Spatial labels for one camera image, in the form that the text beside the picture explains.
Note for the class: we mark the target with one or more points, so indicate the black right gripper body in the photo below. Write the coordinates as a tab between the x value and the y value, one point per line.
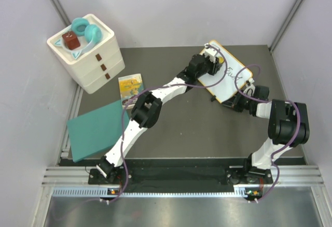
241	102

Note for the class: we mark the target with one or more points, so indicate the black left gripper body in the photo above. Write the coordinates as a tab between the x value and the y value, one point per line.
211	67

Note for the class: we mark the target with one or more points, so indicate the yellow-framed whiteboard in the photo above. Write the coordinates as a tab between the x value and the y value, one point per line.
226	89

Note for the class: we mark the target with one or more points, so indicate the yellow bone-shaped whiteboard eraser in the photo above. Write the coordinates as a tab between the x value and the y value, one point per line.
221	60

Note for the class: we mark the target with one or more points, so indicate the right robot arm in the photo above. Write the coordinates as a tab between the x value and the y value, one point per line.
288	127

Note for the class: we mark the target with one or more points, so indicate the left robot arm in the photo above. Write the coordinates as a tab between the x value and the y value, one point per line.
147	108

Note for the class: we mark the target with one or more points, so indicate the paperback book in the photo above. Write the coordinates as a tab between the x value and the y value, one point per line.
129	87

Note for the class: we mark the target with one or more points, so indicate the teal headphones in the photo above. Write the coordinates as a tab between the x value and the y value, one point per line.
89	35

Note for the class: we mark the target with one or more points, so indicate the brown cube toy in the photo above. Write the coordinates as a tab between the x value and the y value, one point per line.
71	40

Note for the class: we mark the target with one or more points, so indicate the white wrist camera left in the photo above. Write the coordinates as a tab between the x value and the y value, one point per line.
210	52

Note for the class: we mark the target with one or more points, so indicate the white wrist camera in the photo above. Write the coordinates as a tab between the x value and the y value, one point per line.
250	87
210	52

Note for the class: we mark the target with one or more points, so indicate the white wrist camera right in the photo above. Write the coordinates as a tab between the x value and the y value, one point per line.
250	87

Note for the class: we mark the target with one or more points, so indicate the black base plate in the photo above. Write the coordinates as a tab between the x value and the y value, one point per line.
187	175

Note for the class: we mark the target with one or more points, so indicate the aluminium rail frame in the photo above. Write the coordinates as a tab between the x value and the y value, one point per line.
285	188

